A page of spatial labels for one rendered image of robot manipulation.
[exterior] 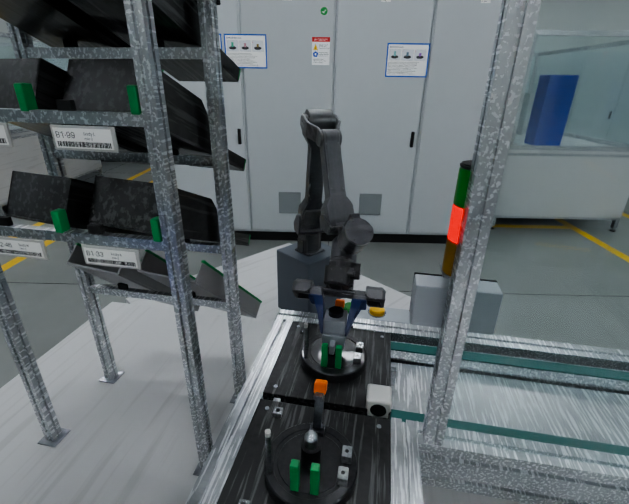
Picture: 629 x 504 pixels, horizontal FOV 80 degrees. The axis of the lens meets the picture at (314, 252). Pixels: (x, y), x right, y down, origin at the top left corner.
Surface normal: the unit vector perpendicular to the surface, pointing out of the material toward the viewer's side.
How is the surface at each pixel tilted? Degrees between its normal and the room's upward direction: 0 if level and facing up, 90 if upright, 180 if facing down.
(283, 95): 90
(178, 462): 0
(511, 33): 90
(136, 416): 0
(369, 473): 0
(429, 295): 90
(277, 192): 90
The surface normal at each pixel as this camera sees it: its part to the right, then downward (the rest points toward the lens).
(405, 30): -0.02, 0.41
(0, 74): -0.31, -0.04
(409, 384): 0.01, -0.91
